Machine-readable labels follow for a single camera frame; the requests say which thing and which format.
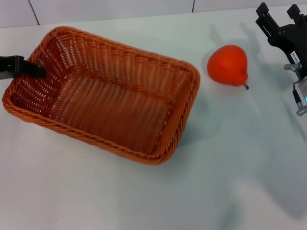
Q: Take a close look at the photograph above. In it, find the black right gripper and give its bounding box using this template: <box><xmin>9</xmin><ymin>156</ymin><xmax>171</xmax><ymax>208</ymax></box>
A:
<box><xmin>255</xmin><ymin>2</ymin><xmax>307</xmax><ymax>66</ymax></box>

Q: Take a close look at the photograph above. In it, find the orange toy citrus fruit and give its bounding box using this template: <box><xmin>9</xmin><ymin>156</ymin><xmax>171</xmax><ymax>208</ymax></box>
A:
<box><xmin>207</xmin><ymin>45</ymin><xmax>250</xmax><ymax>91</ymax></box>

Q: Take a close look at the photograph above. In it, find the orange woven rectangular basket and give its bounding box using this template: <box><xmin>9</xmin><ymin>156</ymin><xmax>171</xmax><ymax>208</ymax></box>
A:
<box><xmin>1</xmin><ymin>25</ymin><xmax>201</xmax><ymax>166</ymax></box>

